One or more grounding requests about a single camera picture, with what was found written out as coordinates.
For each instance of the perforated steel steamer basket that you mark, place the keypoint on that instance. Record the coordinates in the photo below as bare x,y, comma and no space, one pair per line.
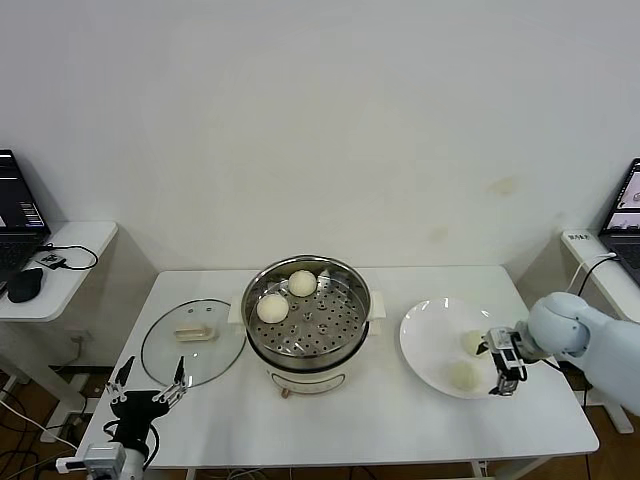
325,330

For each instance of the round white plate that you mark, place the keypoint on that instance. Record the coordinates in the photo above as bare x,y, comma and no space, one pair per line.
430,330

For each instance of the black computer mouse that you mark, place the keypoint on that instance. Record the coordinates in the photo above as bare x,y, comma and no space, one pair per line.
25,286

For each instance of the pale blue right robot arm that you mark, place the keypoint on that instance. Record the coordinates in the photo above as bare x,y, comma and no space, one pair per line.
600,340

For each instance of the small black usb hub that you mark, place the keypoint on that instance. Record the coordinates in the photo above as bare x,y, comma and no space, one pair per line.
51,260

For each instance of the white electric cooking pot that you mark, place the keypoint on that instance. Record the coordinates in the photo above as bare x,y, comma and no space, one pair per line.
305,377

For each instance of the black laptop with dark screen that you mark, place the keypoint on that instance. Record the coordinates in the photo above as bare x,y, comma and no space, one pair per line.
17,200

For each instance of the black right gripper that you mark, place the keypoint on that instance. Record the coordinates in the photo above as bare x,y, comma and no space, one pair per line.
507,352

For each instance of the small printed desk label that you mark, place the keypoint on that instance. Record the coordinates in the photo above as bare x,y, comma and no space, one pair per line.
579,237

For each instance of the grey laptop with pale screen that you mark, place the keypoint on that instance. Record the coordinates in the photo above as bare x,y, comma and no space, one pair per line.
625,215

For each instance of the round glass pot lid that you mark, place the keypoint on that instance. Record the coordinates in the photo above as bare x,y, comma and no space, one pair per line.
165,345

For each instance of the white wall socket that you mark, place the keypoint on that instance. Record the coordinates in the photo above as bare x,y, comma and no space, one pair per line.
80,339

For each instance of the white side desk with label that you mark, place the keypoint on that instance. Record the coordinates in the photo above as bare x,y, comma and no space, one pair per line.
575,250

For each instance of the white steamed baozi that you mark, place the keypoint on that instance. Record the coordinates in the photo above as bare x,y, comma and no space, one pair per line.
462,376
272,308
302,282
471,342

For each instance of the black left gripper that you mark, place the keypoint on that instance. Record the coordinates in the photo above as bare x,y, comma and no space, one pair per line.
140,407

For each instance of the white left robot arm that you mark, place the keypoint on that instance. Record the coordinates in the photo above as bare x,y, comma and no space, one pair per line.
105,460

